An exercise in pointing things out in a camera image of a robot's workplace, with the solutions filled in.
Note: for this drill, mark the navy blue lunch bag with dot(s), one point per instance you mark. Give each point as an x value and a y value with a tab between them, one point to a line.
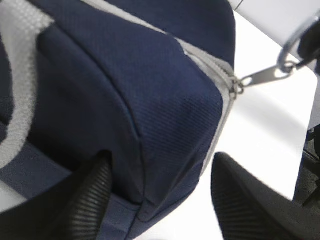
151	81

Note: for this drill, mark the black office chair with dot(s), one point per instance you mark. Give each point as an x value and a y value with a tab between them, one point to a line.
307	190

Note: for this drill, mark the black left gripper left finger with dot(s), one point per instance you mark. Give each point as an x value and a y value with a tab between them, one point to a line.
73	209

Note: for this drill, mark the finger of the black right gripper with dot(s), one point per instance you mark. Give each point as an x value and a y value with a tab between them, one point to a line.
309	46

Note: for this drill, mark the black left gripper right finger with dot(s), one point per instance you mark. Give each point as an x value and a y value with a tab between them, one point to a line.
247	209

